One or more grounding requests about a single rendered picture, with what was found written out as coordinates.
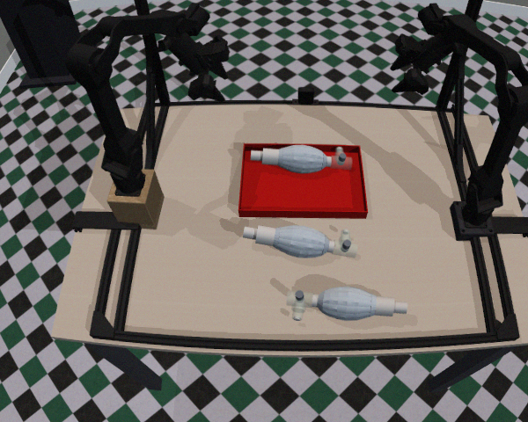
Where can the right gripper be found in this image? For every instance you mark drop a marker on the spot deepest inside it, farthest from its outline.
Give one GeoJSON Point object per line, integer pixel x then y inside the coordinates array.
{"type": "Point", "coordinates": [204, 86]}

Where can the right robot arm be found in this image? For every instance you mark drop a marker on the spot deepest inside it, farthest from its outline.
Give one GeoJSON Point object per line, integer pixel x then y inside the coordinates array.
{"type": "Point", "coordinates": [90, 66]}

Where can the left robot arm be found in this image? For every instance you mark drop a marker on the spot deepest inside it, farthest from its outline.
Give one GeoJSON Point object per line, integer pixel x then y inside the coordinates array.
{"type": "Point", "coordinates": [485, 183]}

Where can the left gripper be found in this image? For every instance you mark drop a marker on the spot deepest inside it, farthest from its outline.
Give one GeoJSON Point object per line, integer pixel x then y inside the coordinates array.
{"type": "Point", "coordinates": [414, 77]}

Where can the red tray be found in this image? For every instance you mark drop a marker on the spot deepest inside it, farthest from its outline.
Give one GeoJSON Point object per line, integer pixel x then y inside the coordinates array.
{"type": "Point", "coordinates": [271, 191]}

